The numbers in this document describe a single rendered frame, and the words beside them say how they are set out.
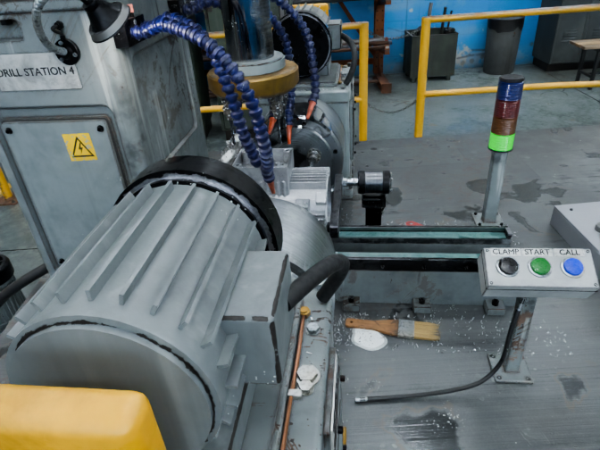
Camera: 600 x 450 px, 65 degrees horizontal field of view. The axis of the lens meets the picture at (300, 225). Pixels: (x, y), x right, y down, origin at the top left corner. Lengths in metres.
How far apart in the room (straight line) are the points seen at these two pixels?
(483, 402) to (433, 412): 0.10
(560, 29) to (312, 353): 5.90
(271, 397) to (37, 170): 0.69
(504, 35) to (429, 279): 5.13
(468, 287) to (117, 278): 0.89
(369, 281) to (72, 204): 0.65
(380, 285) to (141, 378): 0.82
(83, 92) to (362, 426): 0.76
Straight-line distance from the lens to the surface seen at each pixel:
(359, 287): 1.12
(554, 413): 1.01
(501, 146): 1.36
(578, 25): 6.36
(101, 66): 0.88
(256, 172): 1.00
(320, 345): 0.55
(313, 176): 1.02
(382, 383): 0.98
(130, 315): 0.33
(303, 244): 0.75
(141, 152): 0.91
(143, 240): 0.40
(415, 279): 1.11
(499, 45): 6.11
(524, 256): 0.87
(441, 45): 5.79
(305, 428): 0.48
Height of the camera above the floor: 1.55
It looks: 32 degrees down
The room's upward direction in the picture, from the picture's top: 4 degrees counter-clockwise
